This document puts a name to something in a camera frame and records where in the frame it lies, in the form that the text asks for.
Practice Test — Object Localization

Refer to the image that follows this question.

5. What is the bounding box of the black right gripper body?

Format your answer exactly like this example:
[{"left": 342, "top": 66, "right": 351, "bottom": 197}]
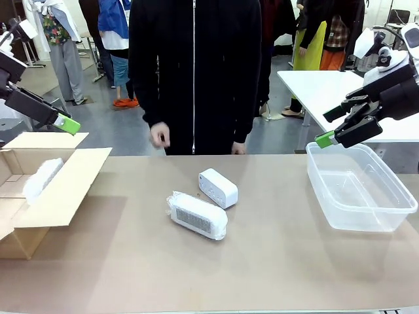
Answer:
[{"left": 362, "top": 61, "right": 419, "bottom": 121}]

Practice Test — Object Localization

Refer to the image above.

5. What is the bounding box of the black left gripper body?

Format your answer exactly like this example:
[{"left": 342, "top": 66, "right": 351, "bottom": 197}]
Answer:
[{"left": 0, "top": 51, "right": 28, "bottom": 99}]

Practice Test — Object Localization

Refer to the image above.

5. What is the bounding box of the white foam clock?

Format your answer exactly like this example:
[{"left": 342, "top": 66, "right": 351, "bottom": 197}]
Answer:
[{"left": 22, "top": 157, "right": 65, "bottom": 205}]

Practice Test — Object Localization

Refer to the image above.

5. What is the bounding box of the clock showing grey face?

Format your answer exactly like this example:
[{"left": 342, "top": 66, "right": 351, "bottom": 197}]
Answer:
[{"left": 165, "top": 190, "right": 229, "bottom": 242}]

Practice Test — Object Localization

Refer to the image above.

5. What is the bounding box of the person's right forearm black sleeve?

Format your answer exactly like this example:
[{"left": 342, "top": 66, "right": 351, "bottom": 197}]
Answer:
[{"left": 128, "top": 48, "right": 171, "bottom": 129}]

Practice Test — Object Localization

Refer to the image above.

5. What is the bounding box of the person's left forearm black sleeve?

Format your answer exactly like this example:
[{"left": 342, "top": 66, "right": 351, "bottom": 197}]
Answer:
[{"left": 232, "top": 58, "right": 263, "bottom": 145}]

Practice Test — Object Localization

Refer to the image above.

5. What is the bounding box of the unwrapped white clock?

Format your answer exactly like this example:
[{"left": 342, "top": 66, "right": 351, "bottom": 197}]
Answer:
[{"left": 198, "top": 168, "right": 239, "bottom": 210}]

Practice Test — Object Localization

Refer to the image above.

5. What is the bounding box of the person's right hand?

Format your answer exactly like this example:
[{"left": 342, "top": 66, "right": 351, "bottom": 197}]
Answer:
[{"left": 149, "top": 121, "right": 172, "bottom": 151}]

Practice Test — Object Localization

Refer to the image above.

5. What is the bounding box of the grey stool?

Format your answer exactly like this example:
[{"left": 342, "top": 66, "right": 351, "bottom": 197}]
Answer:
[{"left": 41, "top": 96, "right": 71, "bottom": 116}]

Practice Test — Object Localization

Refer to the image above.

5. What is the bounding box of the grey-legged background desk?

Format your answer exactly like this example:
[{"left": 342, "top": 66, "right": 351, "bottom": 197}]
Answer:
[{"left": 19, "top": 39, "right": 46, "bottom": 69}]

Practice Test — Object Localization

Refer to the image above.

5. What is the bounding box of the white background table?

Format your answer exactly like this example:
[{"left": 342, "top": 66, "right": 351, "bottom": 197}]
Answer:
[{"left": 276, "top": 70, "right": 419, "bottom": 144}]

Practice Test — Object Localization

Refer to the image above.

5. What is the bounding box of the bystander in orange trousers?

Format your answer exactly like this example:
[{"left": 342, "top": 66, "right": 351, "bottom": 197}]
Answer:
[{"left": 319, "top": 0, "right": 366, "bottom": 72}]

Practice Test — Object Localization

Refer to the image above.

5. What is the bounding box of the bystander in floral shirt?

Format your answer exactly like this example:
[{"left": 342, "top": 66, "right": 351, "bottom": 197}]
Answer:
[{"left": 22, "top": 0, "right": 88, "bottom": 106}]

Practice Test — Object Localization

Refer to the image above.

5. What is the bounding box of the clear plastic container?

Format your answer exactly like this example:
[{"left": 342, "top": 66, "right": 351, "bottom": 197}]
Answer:
[{"left": 305, "top": 142, "right": 419, "bottom": 233}]

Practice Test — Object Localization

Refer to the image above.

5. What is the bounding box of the bystander in yellow apron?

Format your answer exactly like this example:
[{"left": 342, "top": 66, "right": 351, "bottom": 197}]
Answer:
[{"left": 282, "top": 0, "right": 329, "bottom": 119}]

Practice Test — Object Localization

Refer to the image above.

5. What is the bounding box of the brown cardboard box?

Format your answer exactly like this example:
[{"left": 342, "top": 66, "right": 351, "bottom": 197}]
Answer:
[{"left": 0, "top": 131, "right": 114, "bottom": 261}]

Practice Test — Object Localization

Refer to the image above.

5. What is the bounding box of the small background side table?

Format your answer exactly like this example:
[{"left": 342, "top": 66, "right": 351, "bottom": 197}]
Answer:
[{"left": 80, "top": 31, "right": 106, "bottom": 82}]

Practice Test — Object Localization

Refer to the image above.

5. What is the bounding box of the bystander in black jacket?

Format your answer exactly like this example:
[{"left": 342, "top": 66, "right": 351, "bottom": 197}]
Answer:
[{"left": 78, "top": 0, "right": 114, "bottom": 88}]

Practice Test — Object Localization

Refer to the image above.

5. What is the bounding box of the bystander in blue jacket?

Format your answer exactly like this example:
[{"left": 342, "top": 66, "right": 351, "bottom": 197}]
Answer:
[{"left": 98, "top": 0, "right": 140, "bottom": 108}]

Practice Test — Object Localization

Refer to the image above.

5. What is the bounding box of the bystander in dark red top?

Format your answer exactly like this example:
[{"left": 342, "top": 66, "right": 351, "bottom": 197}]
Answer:
[{"left": 260, "top": 0, "right": 297, "bottom": 57}]

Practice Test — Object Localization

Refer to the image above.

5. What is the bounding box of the person's black zip hoodie torso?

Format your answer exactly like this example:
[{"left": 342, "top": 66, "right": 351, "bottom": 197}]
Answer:
[{"left": 128, "top": 0, "right": 263, "bottom": 156}]

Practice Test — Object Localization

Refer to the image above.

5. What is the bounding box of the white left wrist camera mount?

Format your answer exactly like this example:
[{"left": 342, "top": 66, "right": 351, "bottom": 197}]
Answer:
[{"left": 8, "top": 18, "right": 39, "bottom": 42}]

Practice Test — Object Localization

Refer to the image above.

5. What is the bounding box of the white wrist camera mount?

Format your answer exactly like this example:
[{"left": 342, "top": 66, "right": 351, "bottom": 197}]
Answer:
[
  {"left": 8, "top": 18, "right": 39, "bottom": 42},
  {"left": 352, "top": 27, "right": 392, "bottom": 65}
]

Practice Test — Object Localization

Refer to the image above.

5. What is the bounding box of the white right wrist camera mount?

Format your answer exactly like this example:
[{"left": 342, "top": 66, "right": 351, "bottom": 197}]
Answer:
[{"left": 352, "top": 27, "right": 392, "bottom": 65}]

